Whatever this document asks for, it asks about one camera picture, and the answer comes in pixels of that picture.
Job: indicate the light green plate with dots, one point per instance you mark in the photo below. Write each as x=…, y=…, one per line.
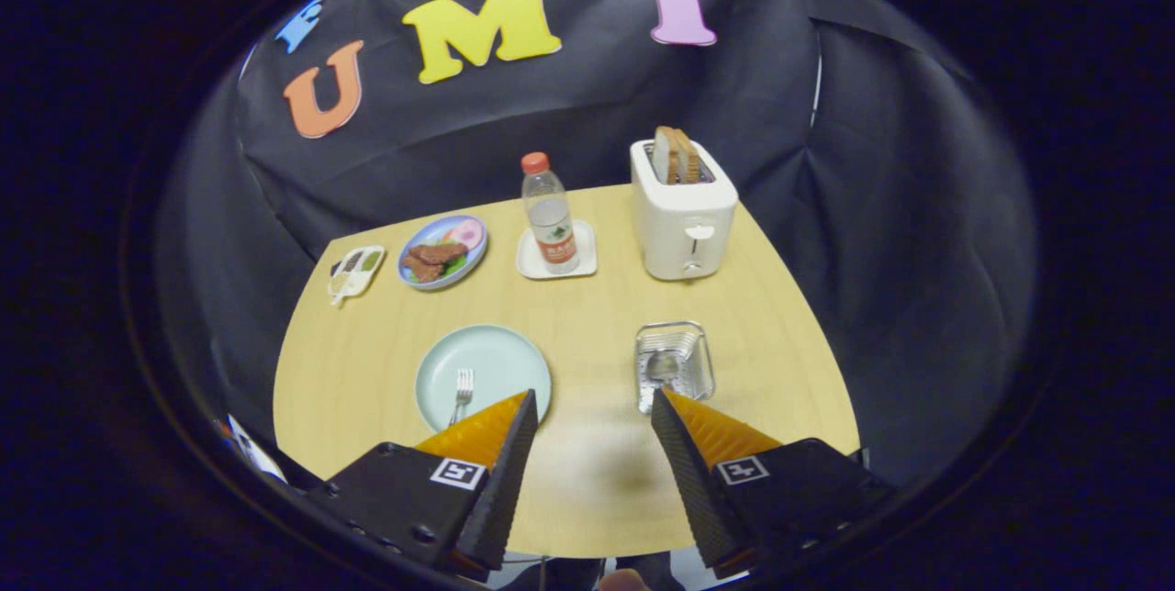
x=496, y=362

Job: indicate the white divided sauce dish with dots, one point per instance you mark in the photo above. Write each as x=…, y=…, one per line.
x=353, y=274

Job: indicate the blue plate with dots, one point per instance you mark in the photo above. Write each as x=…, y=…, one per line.
x=424, y=238

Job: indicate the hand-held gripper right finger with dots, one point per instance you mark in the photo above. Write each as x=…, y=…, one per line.
x=693, y=481

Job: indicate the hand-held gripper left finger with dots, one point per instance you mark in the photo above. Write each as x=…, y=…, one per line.
x=500, y=481

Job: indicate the clear water bottle red cap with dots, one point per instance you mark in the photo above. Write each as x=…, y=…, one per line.
x=549, y=215

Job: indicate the white toaster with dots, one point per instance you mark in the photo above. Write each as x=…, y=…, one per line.
x=684, y=224

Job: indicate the silver spoon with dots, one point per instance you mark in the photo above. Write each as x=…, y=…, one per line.
x=661, y=366

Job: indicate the black backdrop cloth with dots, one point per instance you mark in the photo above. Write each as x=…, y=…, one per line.
x=587, y=114

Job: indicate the silver fork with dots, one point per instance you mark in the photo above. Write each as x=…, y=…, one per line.
x=464, y=384

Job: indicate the white square coaster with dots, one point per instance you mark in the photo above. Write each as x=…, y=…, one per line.
x=587, y=262

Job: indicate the clear plastic basket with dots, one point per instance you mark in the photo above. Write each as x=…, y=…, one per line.
x=693, y=371

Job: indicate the brown meat pieces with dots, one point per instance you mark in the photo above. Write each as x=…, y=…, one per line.
x=431, y=261

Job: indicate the pink ham slice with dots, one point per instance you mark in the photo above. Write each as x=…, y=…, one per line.
x=469, y=232

